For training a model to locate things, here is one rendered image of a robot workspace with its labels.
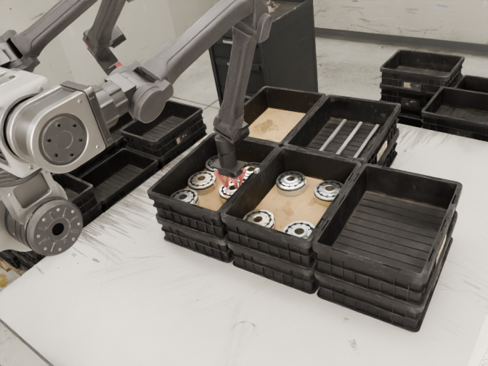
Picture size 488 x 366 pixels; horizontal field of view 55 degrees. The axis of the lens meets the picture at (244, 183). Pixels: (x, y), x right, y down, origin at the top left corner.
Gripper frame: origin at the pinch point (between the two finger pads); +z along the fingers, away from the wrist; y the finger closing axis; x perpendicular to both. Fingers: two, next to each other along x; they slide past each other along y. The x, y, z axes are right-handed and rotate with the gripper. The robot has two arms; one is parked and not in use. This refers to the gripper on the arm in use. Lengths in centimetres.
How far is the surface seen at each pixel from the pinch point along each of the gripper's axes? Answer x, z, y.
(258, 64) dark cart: -128, 13, 76
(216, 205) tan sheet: 6.4, 4.5, 3.4
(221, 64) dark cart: -128, 16, 106
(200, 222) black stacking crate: 18.1, 2.3, 0.3
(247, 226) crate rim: 18.7, -3.9, -19.8
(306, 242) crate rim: 17.6, -4.2, -38.1
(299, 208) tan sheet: -4.1, 4.5, -23.3
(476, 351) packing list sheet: 12, 19, -82
